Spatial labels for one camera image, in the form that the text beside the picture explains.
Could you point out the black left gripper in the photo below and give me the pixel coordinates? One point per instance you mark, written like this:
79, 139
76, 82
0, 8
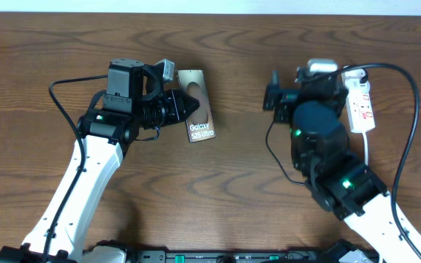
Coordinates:
177, 112

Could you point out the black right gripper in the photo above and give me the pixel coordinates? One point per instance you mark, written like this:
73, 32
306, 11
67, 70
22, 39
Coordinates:
287, 99

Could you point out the bronze Galaxy smartphone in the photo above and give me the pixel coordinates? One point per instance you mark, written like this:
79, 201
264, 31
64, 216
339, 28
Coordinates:
199, 124

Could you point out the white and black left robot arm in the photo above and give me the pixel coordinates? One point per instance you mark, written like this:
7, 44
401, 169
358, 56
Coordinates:
134, 99

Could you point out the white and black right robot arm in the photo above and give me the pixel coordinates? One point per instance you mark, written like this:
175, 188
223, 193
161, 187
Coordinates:
340, 181

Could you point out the white power strip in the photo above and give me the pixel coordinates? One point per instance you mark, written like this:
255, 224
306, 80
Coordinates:
358, 101

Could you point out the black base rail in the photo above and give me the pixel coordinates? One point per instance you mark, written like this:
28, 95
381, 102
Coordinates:
210, 256

